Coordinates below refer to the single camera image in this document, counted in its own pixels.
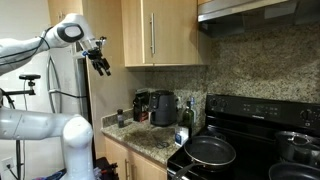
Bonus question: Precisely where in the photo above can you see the lower wooden cabinet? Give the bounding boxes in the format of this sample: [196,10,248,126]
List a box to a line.
[105,138,167,180]

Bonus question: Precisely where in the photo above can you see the black red coffee maker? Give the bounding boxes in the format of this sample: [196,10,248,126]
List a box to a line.
[133,89,149,122]

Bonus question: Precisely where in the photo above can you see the steel range hood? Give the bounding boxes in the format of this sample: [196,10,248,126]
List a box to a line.
[198,0,320,37]

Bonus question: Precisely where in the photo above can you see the scissors on counter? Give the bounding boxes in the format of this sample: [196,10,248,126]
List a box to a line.
[156,142,170,149]

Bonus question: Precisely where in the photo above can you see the black pot on stove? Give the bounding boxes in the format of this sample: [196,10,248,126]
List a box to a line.
[275,131,320,168]

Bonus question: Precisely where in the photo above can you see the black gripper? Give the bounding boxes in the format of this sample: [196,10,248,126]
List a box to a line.
[88,48,111,76]

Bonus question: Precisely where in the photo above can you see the black frying pan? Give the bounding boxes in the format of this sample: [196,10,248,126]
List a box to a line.
[269,163,320,180]
[173,136,236,180]

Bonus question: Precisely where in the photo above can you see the front black frying pan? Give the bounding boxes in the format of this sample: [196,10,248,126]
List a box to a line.
[173,136,236,180]

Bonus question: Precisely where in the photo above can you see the wall power outlet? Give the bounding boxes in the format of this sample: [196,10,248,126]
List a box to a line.
[1,157,14,171]

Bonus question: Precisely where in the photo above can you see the cabinet door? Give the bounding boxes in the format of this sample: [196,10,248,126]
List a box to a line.
[121,0,143,67]
[141,0,197,65]

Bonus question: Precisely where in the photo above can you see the cabinet above refrigerator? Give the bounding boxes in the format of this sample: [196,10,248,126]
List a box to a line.
[47,0,83,25]

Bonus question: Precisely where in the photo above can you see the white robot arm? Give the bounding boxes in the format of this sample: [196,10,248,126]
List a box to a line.
[0,13,111,180]

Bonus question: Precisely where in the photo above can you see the black electric stove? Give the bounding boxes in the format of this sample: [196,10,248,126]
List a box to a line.
[167,94,320,180]

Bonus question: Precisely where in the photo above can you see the white salt container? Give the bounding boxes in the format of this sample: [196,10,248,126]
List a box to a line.
[175,126,189,146]

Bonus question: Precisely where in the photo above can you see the camera on tripod arm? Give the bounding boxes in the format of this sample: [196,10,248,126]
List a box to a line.
[2,74,41,96]

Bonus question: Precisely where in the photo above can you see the dark green glass bottle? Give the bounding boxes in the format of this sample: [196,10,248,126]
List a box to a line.
[182,101,194,137]

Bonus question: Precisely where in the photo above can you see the clear blue-cap bottle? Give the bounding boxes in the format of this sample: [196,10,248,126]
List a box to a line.
[190,97,197,123]

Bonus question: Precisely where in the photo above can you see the small dark spice jar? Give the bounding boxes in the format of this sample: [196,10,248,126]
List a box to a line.
[117,109,124,128]

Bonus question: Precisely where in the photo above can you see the black air fryer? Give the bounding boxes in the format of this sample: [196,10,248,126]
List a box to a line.
[149,90,177,127]

